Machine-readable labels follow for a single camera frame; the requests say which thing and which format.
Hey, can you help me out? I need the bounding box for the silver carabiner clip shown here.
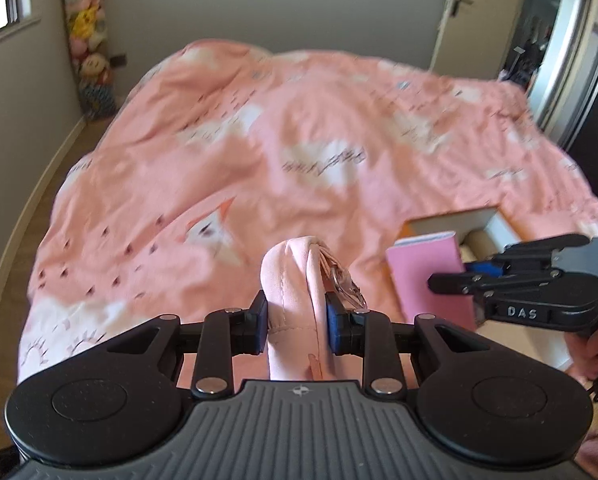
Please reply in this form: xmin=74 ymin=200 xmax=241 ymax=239
xmin=329 ymin=265 xmax=369 ymax=312

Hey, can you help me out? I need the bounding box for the pink cloth bag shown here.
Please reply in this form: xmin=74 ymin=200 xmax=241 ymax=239
xmin=260 ymin=235 xmax=368 ymax=382

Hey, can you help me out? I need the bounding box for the pink printed blanket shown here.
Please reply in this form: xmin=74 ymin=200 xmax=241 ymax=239
xmin=16 ymin=37 xmax=598 ymax=387

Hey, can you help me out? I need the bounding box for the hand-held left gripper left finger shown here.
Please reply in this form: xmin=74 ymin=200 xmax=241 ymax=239
xmin=98 ymin=290 xmax=270 ymax=402

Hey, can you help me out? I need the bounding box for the cream door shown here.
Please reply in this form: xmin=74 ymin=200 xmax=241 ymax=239
xmin=430 ymin=0 xmax=532 ymax=82

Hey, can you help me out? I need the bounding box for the orange cardboard box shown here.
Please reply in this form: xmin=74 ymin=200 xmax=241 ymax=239
xmin=389 ymin=205 xmax=598 ymax=374

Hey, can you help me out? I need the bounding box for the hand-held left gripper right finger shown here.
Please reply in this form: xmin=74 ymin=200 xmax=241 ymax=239
xmin=325 ymin=292 xmax=504 ymax=402

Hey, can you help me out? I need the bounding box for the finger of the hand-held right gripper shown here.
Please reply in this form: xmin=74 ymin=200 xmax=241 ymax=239
xmin=427 ymin=269 xmax=566 ymax=303
xmin=460 ymin=233 xmax=592 ymax=282

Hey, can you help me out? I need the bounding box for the pink book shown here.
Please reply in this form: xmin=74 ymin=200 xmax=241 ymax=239
xmin=385 ymin=231 xmax=478 ymax=334

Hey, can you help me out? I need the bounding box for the clear tube of plush toys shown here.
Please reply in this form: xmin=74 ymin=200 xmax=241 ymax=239
xmin=60 ymin=0 xmax=118 ymax=122

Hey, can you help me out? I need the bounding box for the sliding door panel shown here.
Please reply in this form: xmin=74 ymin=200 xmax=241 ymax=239
xmin=526 ymin=0 xmax=598 ymax=162

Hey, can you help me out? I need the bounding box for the person's right hand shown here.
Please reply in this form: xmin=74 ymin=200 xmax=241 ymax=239
xmin=565 ymin=327 xmax=598 ymax=387

